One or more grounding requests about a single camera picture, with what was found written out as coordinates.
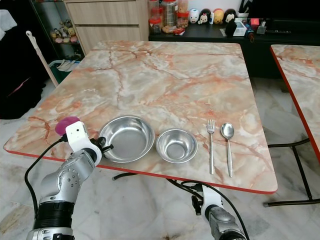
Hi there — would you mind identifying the magenta plastic cup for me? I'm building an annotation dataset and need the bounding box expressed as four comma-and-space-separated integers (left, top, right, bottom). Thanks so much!
55, 116, 82, 137

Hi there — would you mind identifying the large steel bowl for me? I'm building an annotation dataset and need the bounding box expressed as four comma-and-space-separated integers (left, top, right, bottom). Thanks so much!
98, 116, 156, 164

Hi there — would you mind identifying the small steel bowl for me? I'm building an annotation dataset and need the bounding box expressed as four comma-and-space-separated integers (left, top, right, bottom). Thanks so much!
155, 128, 199, 165

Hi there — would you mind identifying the steel fork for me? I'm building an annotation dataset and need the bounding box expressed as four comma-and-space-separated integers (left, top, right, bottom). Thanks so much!
206, 120, 217, 176

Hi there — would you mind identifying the steel spoon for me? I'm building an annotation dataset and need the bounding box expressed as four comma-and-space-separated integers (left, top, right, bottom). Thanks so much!
220, 122, 236, 178

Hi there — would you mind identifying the green plastic basket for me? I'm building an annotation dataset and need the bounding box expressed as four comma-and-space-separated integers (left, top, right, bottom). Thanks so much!
50, 58, 82, 84

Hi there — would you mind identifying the wooden stick with white head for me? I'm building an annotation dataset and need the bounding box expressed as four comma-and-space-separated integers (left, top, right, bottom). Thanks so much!
25, 30, 60, 87

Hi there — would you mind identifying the glass display shelf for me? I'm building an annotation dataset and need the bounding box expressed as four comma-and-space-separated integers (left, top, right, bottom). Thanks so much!
30, 0, 82, 62

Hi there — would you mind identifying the light wooden drawer cabinet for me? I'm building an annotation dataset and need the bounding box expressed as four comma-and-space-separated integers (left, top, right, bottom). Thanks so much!
63, 0, 150, 54

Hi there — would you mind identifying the small red lid jar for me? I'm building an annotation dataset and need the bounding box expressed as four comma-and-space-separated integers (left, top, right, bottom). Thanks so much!
149, 0, 163, 34

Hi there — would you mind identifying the large clear snack jar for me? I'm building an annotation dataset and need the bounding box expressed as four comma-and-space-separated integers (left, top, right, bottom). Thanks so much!
161, 0, 179, 33

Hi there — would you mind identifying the orange filled jar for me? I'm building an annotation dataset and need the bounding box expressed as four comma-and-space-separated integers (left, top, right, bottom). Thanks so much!
177, 0, 191, 30

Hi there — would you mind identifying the white lace tablecloth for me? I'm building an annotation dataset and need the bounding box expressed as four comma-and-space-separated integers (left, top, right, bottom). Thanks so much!
0, 9, 18, 41

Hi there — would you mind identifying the white plush toy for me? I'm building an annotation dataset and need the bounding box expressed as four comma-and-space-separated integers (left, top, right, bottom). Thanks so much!
189, 8, 201, 25

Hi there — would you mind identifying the black television console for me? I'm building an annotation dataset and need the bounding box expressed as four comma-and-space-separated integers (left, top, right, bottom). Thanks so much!
147, 22, 320, 79

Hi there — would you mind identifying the black mouse plush toy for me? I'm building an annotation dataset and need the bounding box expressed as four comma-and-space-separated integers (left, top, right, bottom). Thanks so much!
199, 8, 213, 25

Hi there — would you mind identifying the yellow plush toy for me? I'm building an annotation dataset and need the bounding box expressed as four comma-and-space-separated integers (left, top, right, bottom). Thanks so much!
212, 8, 225, 25

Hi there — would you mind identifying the small white box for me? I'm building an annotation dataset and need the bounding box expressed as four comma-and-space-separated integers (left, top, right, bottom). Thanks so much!
234, 21, 249, 37

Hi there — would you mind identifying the black television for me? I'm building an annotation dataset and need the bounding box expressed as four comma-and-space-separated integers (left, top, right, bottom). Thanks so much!
240, 0, 320, 22

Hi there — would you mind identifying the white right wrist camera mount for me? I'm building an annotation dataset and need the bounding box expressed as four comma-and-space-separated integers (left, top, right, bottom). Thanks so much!
200, 185, 224, 217

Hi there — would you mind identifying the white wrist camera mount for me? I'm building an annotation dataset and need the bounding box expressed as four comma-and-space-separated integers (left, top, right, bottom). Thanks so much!
67, 121, 104, 153
200, 185, 224, 217

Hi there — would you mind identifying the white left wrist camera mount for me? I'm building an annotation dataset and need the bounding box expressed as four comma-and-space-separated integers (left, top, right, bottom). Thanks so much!
67, 121, 104, 153

